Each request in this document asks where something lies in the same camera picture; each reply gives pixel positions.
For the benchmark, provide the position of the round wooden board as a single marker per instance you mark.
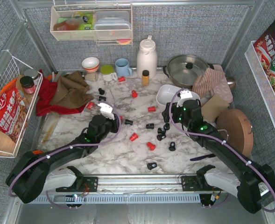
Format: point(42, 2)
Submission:
point(236, 129)

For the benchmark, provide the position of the green lidded white cup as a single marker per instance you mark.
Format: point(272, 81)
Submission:
point(108, 73)

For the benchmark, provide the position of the brown cloth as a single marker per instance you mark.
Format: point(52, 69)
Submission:
point(72, 91)

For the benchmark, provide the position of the orange spice bottle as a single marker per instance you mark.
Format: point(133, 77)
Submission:
point(145, 78)

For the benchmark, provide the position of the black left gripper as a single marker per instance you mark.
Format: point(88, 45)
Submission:
point(115, 122)

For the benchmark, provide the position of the steel pot with glass lid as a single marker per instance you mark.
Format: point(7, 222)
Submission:
point(183, 70)

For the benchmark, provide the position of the white plastic storage basket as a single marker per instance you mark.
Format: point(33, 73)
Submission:
point(165, 94)

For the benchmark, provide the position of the black capsule upright top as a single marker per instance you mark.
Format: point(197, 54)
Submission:
point(101, 91)

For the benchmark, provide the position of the black capsule cluster top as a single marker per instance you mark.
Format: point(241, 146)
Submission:
point(166, 126)

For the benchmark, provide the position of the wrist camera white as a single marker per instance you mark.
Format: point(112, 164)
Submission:
point(106, 110)
point(183, 96)

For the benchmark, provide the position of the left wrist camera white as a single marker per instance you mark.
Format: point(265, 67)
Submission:
point(106, 110)

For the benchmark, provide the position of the white striped bowl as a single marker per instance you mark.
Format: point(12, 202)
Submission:
point(90, 64)

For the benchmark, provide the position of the blue mug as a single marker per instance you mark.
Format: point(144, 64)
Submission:
point(122, 68)

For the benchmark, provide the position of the white wire basket right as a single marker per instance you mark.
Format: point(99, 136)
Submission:
point(262, 81)

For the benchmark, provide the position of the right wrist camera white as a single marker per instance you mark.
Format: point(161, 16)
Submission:
point(183, 96)

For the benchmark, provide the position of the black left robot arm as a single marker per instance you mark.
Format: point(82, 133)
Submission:
point(27, 179)

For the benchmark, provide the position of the orange ball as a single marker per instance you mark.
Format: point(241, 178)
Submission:
point(37, 152)

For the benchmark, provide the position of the purple spatula handle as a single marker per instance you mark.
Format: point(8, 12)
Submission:
point(202, 157)

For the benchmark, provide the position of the black capsule cluster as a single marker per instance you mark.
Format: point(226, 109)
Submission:
point(166, 126)
point(161, 131)
point(160, 137)

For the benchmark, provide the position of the small beige pepper jar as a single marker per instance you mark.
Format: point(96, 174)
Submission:
point(92, 76)

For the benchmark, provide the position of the black capsule top lying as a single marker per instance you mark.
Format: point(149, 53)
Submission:
point(102, 99)

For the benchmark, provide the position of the black capsule cluster bottom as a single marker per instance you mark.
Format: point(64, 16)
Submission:
point(160, 137)

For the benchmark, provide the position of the pink striped towel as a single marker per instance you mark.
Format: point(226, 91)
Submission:
point(207, 81)

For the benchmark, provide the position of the tan cardboard sheet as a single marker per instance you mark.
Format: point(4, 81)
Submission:
point(214, 107)

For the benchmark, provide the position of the pink silicone mould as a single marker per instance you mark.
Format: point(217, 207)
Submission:
point(222, 90)

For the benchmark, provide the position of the red capsule by cloth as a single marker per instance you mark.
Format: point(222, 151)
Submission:
point(90, 105)

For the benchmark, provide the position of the white thermos jug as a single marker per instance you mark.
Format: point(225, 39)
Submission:
point(147, 58)

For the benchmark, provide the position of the red capsule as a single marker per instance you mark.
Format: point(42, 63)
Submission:
point(151, 146)
point(121, 79)
point(152, 109)
point(133, 137)
point(134, 94)
point(90, 105)

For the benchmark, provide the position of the red cloth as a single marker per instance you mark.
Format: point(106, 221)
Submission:
point(46, 93)

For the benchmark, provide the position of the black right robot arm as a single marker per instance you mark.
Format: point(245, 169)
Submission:
point(256, 190)

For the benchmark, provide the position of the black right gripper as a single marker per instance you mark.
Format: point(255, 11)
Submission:
point(168, 113)

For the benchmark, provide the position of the steel ladle bowl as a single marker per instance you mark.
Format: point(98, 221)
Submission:
point(231, 83)

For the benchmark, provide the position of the black capsule cluster middle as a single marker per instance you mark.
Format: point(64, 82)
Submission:
point(161, 131)

